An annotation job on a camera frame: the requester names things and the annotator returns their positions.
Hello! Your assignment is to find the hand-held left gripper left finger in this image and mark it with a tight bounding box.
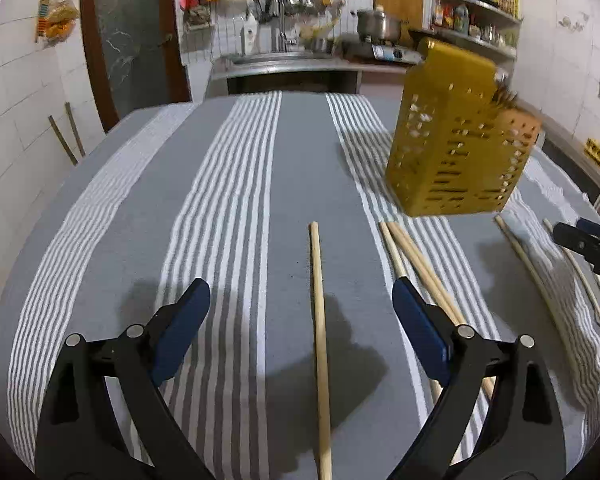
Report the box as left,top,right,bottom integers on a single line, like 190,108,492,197
35,277,216,480

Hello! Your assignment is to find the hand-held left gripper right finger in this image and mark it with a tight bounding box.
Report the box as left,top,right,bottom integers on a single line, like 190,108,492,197
387,276,567,480

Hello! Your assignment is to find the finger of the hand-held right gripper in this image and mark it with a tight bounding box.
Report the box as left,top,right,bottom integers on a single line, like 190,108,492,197
551,217,600,281

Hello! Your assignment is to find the yellow plastic utensil holder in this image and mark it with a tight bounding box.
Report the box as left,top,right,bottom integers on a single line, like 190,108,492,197
384,36,545,219

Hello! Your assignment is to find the grey striped tablecloth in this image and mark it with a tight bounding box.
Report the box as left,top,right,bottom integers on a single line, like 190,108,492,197
0,91,600,480

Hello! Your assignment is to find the thin bamboo stick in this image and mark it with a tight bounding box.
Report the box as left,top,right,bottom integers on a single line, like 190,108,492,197
64,102,87,157
48,115,78,166

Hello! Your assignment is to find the metal corner shelf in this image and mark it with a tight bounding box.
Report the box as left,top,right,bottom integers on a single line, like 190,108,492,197
430,0,523,61

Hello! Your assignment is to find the steel gas stove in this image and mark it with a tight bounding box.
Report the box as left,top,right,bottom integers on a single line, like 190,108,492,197
342,40,423,66

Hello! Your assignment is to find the steel sink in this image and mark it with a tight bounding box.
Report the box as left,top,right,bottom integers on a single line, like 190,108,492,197
212,51,348,78

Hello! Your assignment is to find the brown framed glass door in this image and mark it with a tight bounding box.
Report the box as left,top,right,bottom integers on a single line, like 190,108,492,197
80,0,191,131

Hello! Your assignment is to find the white dish soap bottle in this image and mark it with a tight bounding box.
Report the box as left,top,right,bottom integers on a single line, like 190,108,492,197
240,15,258,56

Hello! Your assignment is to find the steel cooking pot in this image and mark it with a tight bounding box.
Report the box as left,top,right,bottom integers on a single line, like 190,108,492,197
356,7,403,43

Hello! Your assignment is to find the hanging plastic bag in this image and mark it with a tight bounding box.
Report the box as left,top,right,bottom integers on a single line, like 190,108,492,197
35,0,81,48

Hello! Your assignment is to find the wire wall basket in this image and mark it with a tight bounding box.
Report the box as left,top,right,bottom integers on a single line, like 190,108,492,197
182,5,216,31

